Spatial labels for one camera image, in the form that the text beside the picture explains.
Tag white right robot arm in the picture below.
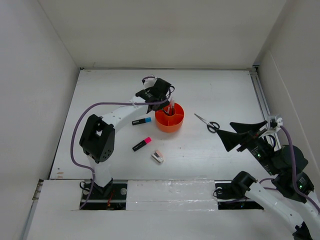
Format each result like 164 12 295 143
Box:
213 121 320 240

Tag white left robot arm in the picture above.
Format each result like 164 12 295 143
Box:
79 78 175 199

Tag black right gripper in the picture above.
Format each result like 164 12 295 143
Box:
215 119 279 174

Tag blue highlighter marker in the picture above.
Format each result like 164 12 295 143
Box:
131 117 152 126

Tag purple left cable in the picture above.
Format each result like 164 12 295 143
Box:
70 74 173 210

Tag orange round desk organizer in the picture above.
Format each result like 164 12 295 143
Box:
154 103 185 133

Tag pink highlighter marker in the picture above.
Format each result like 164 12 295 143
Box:
132 137 152 152

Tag aluminium rail right side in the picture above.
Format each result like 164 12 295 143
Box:
248 65 279 149

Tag black handled scissors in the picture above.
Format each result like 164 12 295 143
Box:
194 113 220 134

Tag pink gel pen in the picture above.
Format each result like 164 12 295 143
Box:
167 98 175 116

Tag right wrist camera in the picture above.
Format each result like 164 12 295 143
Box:
267 114 283 133

